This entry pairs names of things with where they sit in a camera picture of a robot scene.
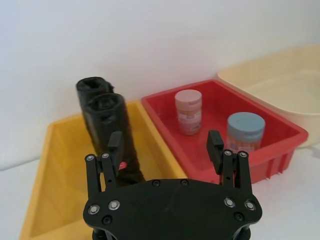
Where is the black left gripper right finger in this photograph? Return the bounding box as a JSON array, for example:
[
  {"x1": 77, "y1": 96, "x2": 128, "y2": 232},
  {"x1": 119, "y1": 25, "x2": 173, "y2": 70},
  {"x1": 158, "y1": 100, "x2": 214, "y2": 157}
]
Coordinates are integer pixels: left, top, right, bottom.
[{"x1": 206, "y1": 129, "x2": 254, "y2": 194}]

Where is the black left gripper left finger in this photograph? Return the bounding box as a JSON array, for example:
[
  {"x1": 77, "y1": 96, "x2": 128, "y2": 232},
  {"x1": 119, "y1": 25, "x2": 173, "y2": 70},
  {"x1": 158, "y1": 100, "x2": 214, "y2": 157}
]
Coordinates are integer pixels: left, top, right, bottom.
[{"x1": 84, "y1": 130, "x2": 124, "y2": 196}]

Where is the black garbage bag roll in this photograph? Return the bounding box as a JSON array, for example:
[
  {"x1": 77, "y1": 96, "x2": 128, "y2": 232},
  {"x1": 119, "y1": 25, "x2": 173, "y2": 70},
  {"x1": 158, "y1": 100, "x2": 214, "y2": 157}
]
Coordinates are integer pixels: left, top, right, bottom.
[
  {"x1": 75, "y1": 76, "x2": 116, "y2": 151},
  {"x1": 86, "y1": 92, "x2": 147, "y2": 190}
]

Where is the jar with blue lid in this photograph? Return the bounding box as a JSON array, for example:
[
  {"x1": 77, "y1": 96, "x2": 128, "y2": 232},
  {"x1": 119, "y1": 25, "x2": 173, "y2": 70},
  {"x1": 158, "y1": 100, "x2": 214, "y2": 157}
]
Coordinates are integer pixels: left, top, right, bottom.
[{"x1": 226, "y1": 111, "x2": 266, "y2": 153}]

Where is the jar with pink lid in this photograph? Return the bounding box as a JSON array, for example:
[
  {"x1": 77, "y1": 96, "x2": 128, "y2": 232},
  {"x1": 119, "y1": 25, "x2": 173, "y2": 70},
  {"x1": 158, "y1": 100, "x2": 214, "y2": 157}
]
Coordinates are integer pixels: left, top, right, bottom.
[{"x1": 174, "y1": 89, "x2": 203, "y2": 137}]

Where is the yellow plastic bin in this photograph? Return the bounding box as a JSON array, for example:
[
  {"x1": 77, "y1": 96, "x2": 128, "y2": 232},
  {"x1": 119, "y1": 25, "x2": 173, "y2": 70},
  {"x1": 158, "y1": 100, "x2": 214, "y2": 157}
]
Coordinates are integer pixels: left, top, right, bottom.
[{"x1": 18, "y1": 99, "x2": 188, "y2": 240}]

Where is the red plastic bin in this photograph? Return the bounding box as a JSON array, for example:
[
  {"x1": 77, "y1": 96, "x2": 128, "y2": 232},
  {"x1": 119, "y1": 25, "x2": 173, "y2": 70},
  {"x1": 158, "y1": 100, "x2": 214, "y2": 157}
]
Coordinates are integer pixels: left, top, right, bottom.
[{"x1": 141, "y1": 79, "x2": 309, "y2": 185}]

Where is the cream plastic tub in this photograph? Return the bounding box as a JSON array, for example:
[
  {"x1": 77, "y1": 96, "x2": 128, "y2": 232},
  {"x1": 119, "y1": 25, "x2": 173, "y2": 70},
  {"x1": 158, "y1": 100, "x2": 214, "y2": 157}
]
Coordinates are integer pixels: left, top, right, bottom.
[{"x1": 216, "y1": 44, "x2": 320, "y2": 151}]

